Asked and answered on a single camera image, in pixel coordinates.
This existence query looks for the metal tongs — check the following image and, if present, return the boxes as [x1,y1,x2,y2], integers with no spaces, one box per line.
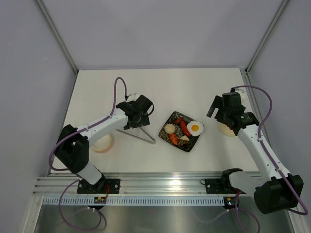
[117,127,156,145]

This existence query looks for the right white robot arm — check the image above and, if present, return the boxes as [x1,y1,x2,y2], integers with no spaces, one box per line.
[207,92,304,214]

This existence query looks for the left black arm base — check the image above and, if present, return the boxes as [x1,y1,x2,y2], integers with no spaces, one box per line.
[77,178,121,194]

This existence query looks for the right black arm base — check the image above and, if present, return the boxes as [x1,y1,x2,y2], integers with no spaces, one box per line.
[200,178,237,195]

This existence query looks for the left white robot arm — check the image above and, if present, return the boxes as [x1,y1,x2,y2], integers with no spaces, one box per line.
[53,95,155,193]

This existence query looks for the cream lunch box lid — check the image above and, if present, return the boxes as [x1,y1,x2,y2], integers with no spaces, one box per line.
[219,123,235,137]

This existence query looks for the cream pink lunch box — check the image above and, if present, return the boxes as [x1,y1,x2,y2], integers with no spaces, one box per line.
[91,134,113,153]

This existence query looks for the fried egg toy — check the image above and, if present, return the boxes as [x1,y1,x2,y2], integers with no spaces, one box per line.
[187,121,204,136]

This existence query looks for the white steamed bun toy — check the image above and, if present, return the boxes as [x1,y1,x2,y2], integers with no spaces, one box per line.
[164,124,176,134]

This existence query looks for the small red shrimp toy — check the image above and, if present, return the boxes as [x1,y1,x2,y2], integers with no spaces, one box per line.
[174,117,183,124]

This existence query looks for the red sausage toy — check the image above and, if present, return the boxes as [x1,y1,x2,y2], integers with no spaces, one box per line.
[180,120,191,137]

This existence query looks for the orange fried cutlet toy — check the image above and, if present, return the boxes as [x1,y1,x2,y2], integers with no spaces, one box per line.
[169,133,179,145]

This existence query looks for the black patterned square plate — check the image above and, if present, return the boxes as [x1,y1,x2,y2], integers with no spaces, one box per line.
[158,111,202,152]

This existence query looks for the cream tofu block toy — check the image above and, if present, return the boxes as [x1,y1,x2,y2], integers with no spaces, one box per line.
[179,135,190,141]

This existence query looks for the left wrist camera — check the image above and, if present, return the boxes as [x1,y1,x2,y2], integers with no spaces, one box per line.
[127,93,140,101]

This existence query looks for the white slotted cable duct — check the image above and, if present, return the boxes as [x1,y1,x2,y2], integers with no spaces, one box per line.
[42,196,225,206]

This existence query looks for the right aluminium frame post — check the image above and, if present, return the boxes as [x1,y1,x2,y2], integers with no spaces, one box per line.
[245,0,291,75]

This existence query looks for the aluminium frame post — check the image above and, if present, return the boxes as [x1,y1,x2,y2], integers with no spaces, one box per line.
[34,0,79,75]
[245,0,291,75]

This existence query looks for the left aluminium frame post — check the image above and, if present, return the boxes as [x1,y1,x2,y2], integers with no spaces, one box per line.
[34,0,79,75]

